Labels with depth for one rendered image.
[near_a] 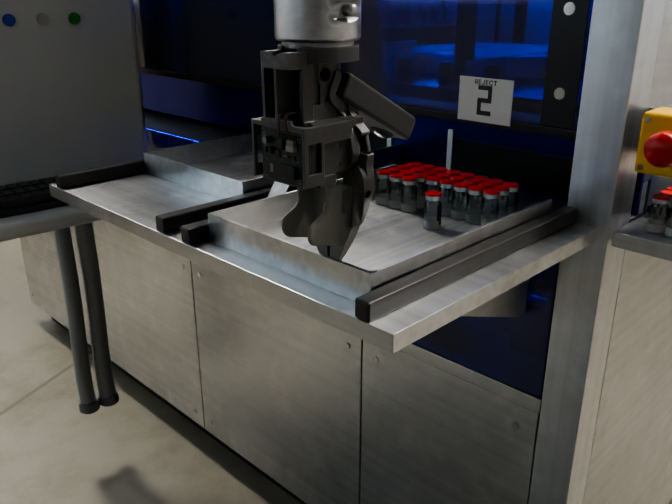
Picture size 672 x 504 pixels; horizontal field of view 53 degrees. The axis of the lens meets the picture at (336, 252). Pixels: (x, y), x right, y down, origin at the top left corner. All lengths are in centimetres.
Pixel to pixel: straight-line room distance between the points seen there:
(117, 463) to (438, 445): 99
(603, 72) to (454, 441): 64
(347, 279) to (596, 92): 41
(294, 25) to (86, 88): 94
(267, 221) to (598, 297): 44
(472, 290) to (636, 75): 34
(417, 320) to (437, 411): 57
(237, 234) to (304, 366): 67
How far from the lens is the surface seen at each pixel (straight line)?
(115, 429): 207
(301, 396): 145
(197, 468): 188
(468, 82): 98
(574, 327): 97
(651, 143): 83
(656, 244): 89
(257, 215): 85
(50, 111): 145
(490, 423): 112
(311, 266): 68
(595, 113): 89
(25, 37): 143
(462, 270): 71
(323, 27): 58
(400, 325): 61
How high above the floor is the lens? 116
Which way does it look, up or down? 21 degrees down
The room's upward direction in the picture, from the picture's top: straight up
